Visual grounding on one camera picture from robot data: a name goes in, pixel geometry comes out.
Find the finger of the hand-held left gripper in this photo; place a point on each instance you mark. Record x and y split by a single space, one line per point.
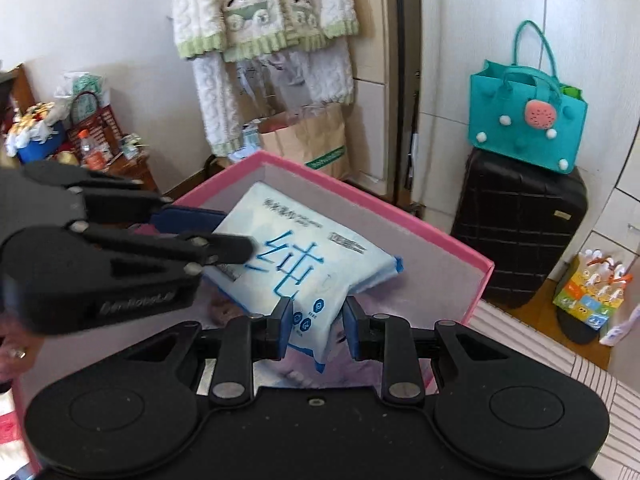
190 221
220 249

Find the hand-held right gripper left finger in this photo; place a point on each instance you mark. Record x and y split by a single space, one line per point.
286 325

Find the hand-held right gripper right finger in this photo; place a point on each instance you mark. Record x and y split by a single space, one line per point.
350 327

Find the white wipes packet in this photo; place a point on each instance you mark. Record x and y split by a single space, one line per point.
310 220

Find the pink storage box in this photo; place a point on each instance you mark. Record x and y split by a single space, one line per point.
425 260

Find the person's left hand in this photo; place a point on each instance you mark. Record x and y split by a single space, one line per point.
10 355

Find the black clothes rack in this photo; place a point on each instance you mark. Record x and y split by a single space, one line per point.
210 165

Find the dark wooden nightstand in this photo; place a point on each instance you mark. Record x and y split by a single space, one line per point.
135 172

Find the white fleece pajama pants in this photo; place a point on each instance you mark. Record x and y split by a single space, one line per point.
215 105

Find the orange label plastic bottle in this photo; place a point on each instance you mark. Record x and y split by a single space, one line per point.
92 152

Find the brown woven basket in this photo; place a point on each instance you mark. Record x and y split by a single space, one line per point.
107 120

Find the brown paper bag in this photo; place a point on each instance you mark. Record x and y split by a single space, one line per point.
310 140

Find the blue tub with bouquet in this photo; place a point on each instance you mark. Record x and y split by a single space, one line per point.
40 147

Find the green white plastic bag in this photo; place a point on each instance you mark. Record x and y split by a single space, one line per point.
82 85

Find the striped pink tablecloth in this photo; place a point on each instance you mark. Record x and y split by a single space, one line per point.
530 340

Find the black suitcase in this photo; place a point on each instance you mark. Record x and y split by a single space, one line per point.
515 230

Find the white fleece pajama jacket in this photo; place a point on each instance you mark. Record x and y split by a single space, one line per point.
200 10

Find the colourful printed carton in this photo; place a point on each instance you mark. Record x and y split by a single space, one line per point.
590 290

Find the teal felt handbag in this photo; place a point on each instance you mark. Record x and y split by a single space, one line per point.
500 110

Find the grey wooden wardrobe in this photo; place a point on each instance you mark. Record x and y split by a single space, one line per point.
475 10

